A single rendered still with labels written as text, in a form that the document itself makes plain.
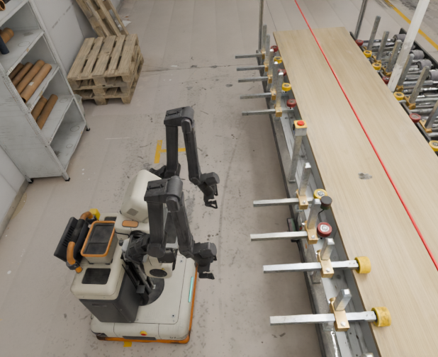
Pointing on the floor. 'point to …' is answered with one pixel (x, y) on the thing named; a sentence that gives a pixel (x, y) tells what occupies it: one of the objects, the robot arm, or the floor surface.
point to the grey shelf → (51, 129)
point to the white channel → (407, 43)
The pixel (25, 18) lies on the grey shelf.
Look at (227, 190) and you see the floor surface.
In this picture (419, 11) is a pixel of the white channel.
